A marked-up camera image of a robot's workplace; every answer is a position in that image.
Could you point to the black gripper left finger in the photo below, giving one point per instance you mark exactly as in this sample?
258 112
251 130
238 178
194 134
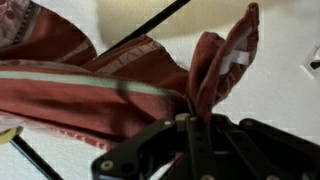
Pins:
141 156

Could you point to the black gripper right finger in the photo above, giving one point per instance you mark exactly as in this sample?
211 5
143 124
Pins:
250 150

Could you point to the red patterned cloth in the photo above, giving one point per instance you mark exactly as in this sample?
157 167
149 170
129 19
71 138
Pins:
52 78

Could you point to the black lamp stand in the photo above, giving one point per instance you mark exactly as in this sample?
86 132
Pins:
30 154

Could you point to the white wall outlet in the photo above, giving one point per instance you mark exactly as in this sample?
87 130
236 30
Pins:
311 65

